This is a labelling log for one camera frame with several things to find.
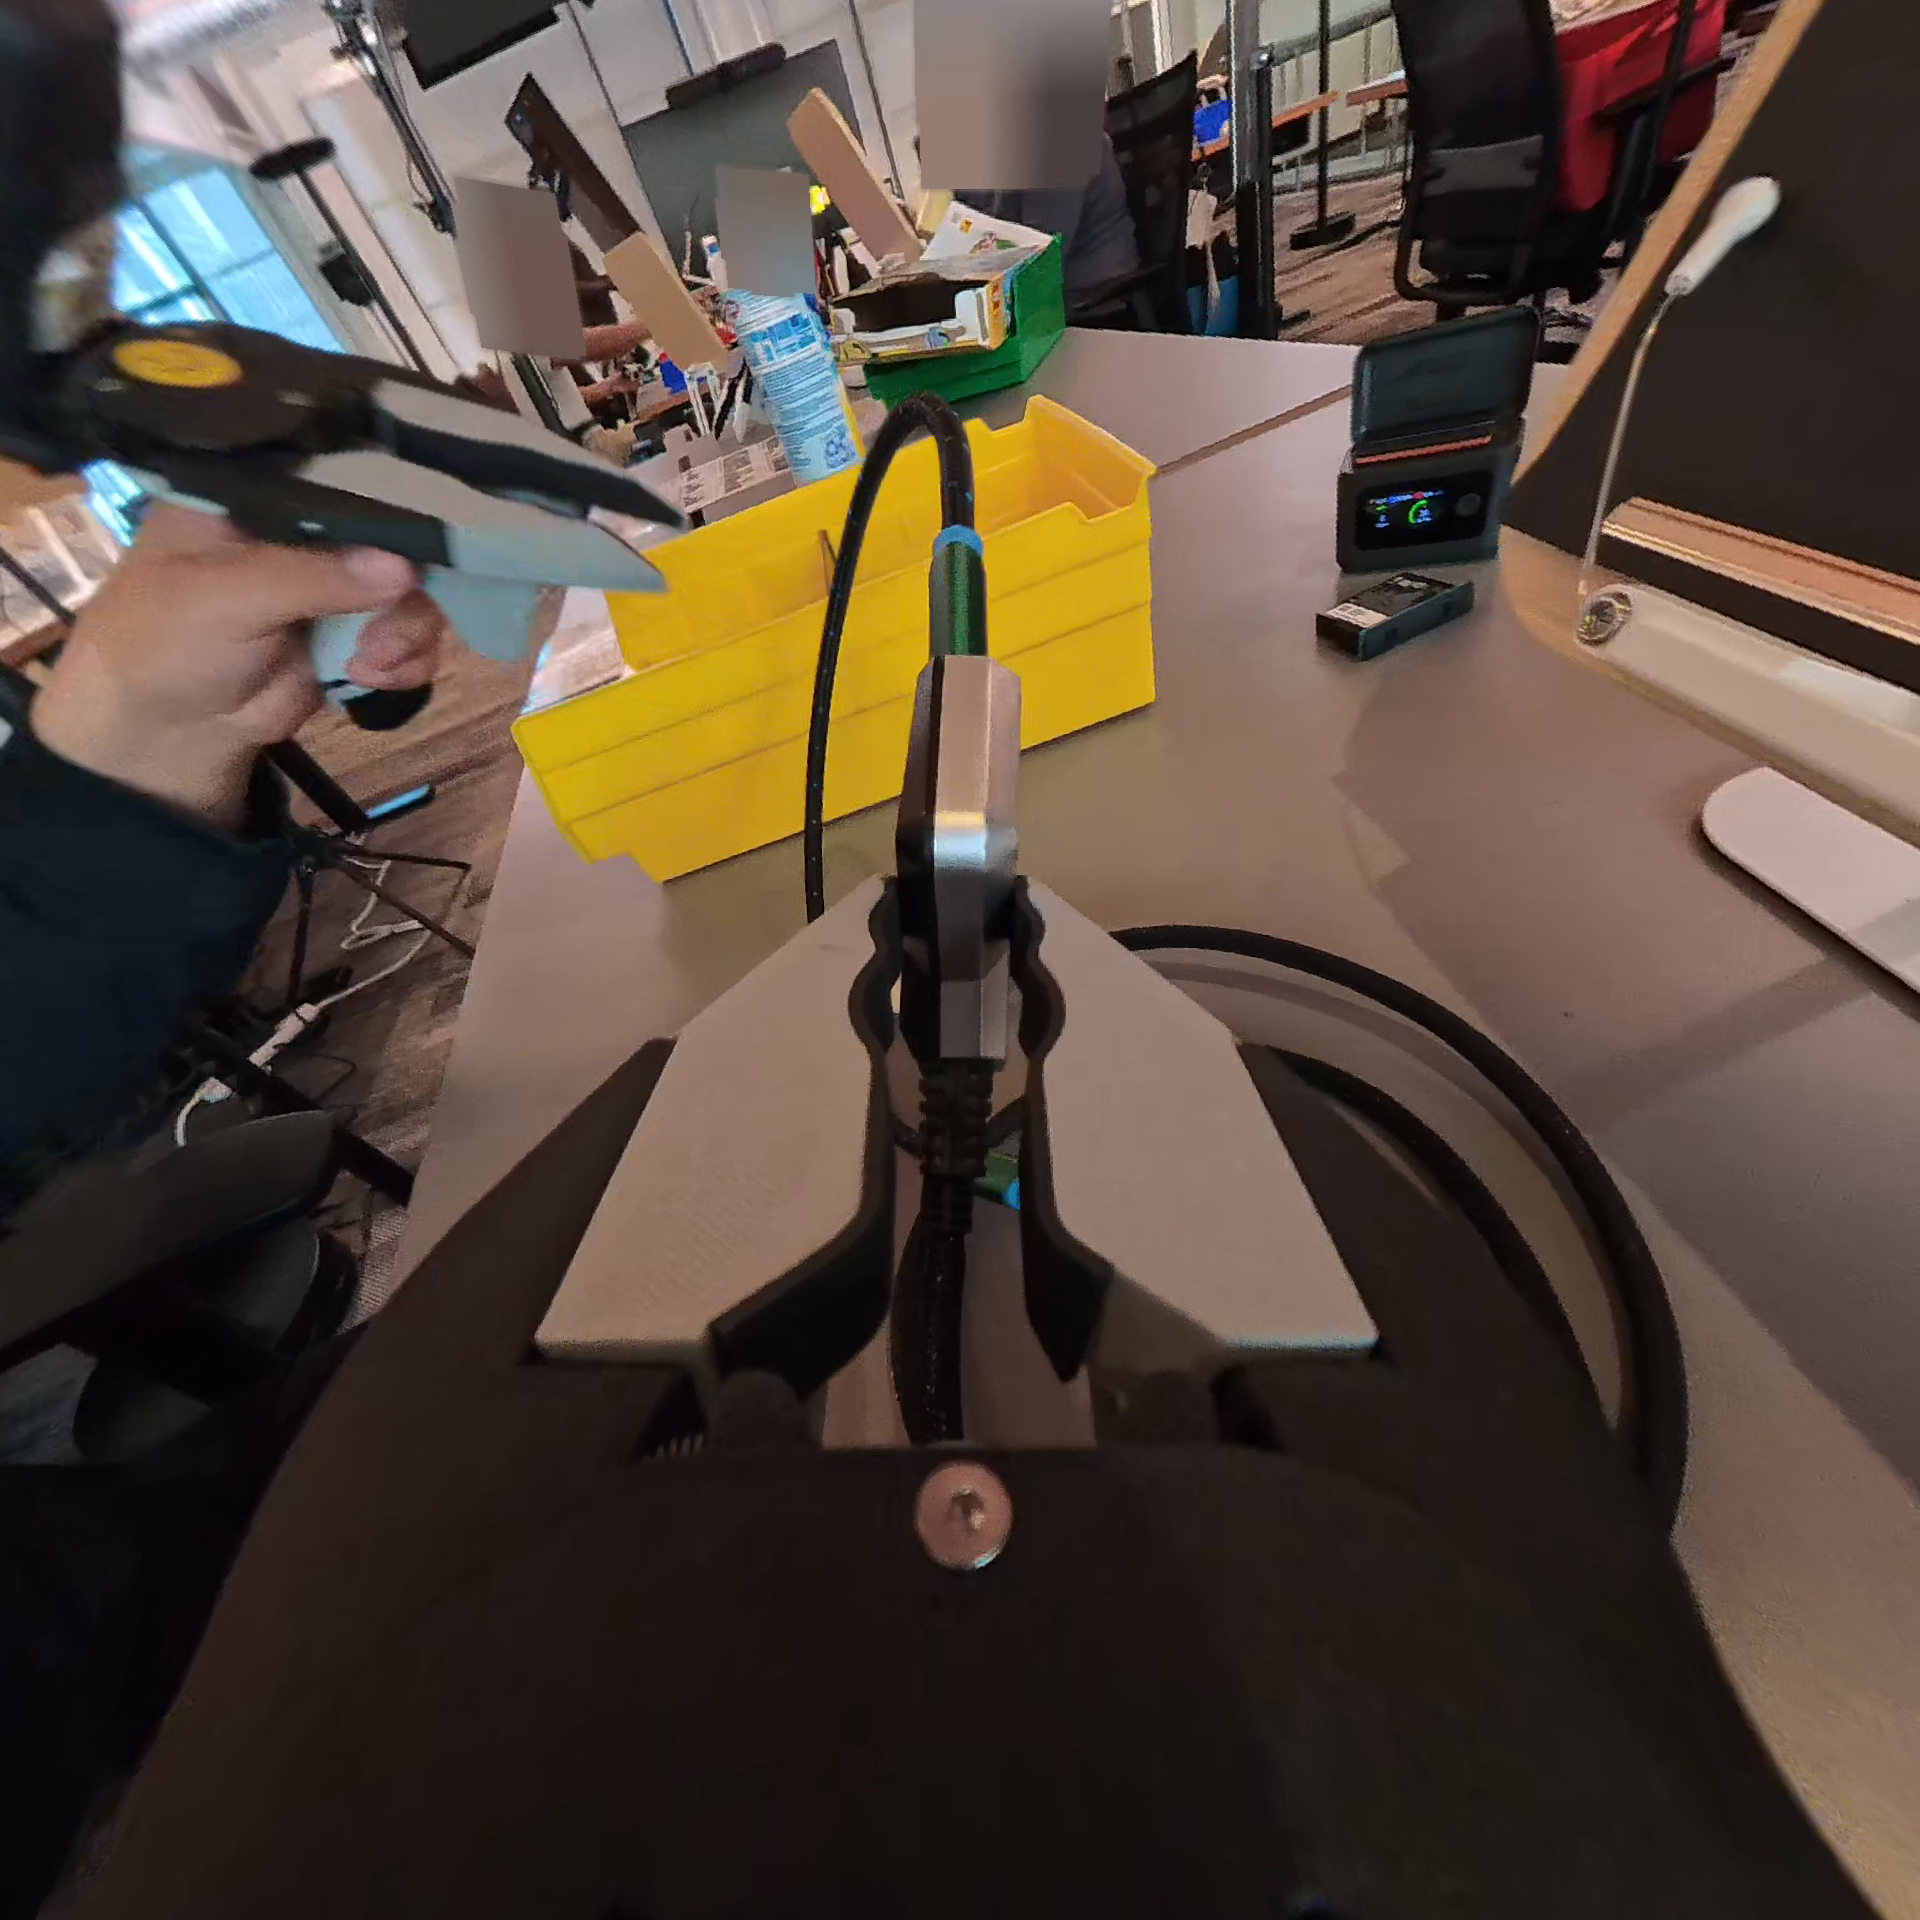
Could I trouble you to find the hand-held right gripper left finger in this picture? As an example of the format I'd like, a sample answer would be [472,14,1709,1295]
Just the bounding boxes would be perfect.
[534,873,905,1387]

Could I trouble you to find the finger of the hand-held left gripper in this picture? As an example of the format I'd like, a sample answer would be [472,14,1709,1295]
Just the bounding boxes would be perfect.
[366,381,692,532]
[289,450,673,667]

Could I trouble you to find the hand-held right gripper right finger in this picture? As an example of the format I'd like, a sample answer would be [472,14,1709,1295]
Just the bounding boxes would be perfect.
[1014,878,1380,1385]

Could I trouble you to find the yellow plastic bin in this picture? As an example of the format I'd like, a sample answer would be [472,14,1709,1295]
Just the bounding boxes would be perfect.
[513,396,1158,889]

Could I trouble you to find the thin black cable green plugs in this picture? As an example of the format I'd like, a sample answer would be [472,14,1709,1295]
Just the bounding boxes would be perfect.
[802,391,1029,1216]

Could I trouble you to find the green-ended black HDMI cable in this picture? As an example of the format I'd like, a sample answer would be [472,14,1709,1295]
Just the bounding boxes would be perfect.
[883,657,1691,1525]

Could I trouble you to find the person's left hand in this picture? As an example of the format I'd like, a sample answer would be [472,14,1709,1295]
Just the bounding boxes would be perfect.
[30,502,449,829]

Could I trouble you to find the white blue wipes canister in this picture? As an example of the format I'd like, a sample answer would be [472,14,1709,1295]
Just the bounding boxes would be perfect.
[732,291,865,487]

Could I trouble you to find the green plastic box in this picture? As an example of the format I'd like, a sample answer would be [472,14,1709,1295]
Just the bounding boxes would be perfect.
[828,231,1072,413]

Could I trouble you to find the black padded office chair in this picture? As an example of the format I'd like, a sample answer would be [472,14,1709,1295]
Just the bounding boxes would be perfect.
[0,1111,362,1463]

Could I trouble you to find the black battery charger case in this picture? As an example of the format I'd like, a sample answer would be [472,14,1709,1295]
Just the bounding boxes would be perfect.
[1335,305,1545,573]

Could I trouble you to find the black mesh office chair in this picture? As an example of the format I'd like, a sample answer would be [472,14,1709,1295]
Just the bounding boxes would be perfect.
[1392,0,1628,311]

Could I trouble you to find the wooden book stand white base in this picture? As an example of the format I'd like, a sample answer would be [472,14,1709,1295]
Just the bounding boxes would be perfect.
[1507,0,1920,992]

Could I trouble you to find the red storage bin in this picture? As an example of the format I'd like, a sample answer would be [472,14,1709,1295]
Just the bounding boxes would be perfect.
[1549,0,1731,213]

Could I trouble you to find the black camera battery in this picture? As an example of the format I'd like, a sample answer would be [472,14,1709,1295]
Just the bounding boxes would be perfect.
[1316,573,1476,663]

